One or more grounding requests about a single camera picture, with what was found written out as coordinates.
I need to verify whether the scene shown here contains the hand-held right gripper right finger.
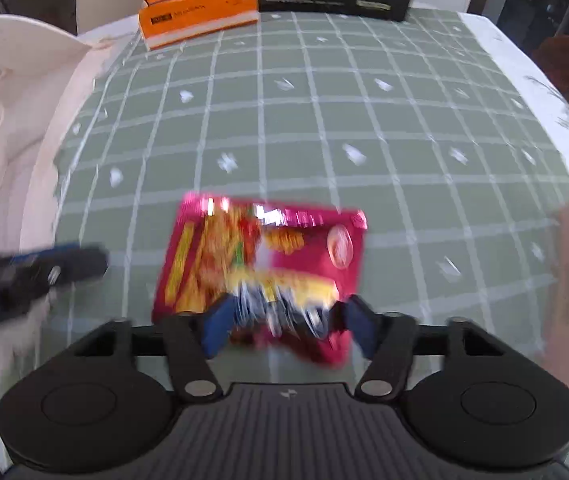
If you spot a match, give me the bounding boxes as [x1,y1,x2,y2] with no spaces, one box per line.
[332,295,509,402]

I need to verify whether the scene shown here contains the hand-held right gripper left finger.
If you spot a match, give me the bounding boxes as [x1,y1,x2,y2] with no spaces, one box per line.
[67,295,245,403]

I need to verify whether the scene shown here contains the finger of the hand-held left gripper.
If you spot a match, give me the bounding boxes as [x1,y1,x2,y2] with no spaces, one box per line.
[0,246,111,334]
[0,243,84,279]

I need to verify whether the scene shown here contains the pink snack packet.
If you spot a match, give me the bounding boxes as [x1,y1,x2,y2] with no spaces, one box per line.
[152,191,369,368]

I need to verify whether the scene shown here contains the green checked tablecloth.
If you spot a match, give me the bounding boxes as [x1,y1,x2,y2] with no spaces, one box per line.
[19,7,569,393]

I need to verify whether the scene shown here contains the orange tissue box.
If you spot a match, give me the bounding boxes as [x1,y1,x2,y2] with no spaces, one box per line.
[138,0,260,52]

